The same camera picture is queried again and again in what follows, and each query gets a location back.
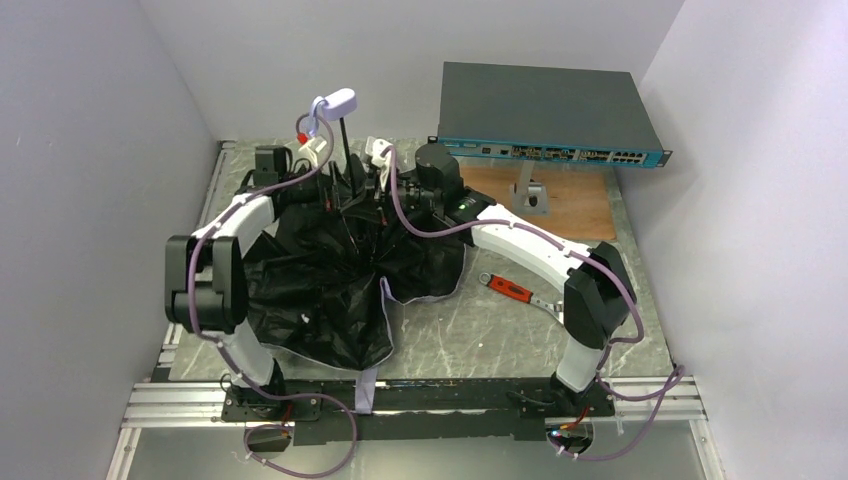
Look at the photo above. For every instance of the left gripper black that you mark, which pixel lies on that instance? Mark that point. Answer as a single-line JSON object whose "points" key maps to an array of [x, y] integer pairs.
{"points": [[325, 192]]}

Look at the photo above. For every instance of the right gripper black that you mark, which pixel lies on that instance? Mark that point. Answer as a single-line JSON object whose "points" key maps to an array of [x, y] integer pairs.
{"points": [[382, 192]]}

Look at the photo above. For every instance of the lilac folding umbrella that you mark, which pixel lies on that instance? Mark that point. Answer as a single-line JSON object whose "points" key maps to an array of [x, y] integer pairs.
{"points": [[318, 286]]}

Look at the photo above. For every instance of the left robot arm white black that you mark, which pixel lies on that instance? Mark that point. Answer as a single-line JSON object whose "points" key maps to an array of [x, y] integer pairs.
{"points": [[206, 289]]}

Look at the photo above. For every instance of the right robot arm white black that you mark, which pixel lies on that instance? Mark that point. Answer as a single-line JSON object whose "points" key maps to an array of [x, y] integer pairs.
{"points": [[597, 293]]}

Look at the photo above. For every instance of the grey metal stand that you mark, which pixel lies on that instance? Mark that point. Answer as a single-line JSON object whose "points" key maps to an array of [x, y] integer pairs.
{"points": [[528, 197]]}

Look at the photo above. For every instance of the wooden board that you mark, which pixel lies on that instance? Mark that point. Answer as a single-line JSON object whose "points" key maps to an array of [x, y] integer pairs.
{"points": [[578, 205]]}

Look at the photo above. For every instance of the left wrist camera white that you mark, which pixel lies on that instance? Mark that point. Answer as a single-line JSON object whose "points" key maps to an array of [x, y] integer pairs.
{"points": [[317, 150]]}

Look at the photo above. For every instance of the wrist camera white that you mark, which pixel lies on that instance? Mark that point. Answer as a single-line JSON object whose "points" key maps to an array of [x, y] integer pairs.
{"points": [[377, 152], [317, 150]]}

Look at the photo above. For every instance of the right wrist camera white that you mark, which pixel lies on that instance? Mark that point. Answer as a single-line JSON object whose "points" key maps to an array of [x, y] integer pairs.
{"points": [[377, 152]]}

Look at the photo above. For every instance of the red handled adjustable wrench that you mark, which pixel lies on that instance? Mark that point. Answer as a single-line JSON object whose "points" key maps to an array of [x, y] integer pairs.
{"points": [[516, 292]]}

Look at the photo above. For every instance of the network switch blue front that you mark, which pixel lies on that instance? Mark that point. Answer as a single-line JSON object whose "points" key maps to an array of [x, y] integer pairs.
{"points": [[557, 115]]}

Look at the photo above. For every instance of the aluminium rail frame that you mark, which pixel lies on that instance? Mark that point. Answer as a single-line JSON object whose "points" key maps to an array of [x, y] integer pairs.
{"points": [[172, 427]]}

